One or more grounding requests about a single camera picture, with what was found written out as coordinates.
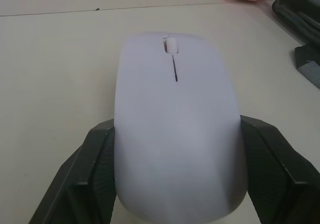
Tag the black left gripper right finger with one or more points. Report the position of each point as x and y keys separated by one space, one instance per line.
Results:
x=277 y=169

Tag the white computer mouse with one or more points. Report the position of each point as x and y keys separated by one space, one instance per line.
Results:
x=175 y=129

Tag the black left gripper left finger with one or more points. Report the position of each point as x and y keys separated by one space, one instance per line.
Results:
x=82 y=174

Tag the dark grey laptop bag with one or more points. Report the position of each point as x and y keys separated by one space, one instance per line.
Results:
x=301 y=19

